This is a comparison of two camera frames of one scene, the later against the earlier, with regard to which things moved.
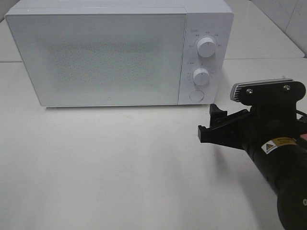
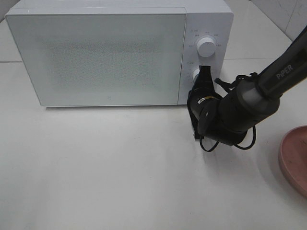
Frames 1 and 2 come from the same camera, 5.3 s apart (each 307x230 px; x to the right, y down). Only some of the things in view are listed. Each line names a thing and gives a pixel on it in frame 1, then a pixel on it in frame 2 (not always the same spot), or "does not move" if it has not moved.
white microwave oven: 123,52 does not move
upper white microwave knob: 206,47 does not move
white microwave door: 101,59 does not move
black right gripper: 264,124 to 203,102
